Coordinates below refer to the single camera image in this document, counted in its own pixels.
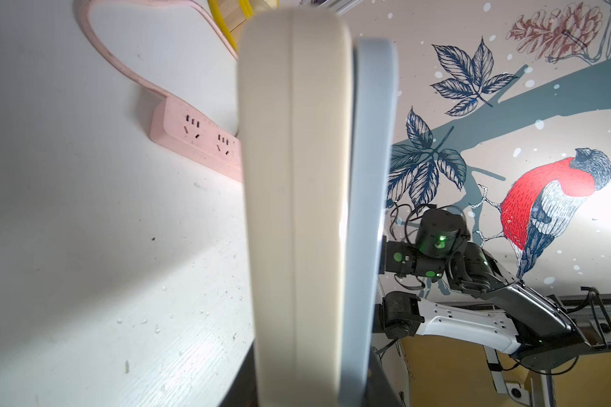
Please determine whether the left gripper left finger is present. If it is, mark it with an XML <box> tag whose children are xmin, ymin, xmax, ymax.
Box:
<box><xmin>225</xmin><ymin>343</ymin><xmax>259</xmax><ymax>407</ymax></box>

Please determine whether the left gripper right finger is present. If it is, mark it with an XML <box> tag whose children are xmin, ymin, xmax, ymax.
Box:
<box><xmin>363</xmin><ymin>348</ymin><xmax>402</xmax><ymax>407</ymax></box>

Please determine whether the cream blue electronic scale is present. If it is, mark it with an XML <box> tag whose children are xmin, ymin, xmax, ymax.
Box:
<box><xmin>238</xmin><ymin>8</ymin><xmax>399</xmax><ymax>406</ymax></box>

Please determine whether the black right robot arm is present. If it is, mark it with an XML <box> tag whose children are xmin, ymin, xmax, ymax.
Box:
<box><xmin>372</xmin><ymin>206</ymin><xmax>592</xmax><ymax>374</ymax></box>

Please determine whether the pink power strip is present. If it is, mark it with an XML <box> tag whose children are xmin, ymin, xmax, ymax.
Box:
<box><xmin>150</xmin><ymin>97</ymin><xmax>243</xmax><ymax>181</ymax></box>

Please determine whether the yellow bowl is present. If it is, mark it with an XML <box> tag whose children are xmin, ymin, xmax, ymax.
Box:
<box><xmin>207</xmin><ymin>0</ymin><xmax>280</xmax><ymax>51</ymax></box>

